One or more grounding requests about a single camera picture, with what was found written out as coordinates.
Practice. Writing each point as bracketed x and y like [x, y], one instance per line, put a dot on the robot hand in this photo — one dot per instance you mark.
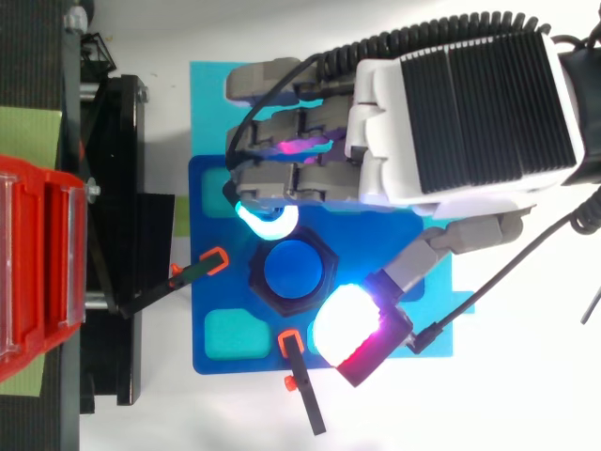
[469, 117]

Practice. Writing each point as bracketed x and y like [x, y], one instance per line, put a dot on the large black nut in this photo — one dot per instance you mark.
[256, 277]

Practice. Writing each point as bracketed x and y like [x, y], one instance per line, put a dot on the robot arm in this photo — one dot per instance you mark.
[589, 108]

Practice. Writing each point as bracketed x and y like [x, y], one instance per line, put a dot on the turquoise plate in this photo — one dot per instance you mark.
[206, 117]

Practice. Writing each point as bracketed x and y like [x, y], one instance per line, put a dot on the blue plate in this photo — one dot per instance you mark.
[225, 282]

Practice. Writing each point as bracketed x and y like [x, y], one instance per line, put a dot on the black-and-orange clip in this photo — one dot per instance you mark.
[188, 275]
[305, 380]

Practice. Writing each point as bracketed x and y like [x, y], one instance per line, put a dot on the black stand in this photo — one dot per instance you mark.
[117, 188]

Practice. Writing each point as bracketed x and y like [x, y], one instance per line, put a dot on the red bin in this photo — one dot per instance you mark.
[33, 263]

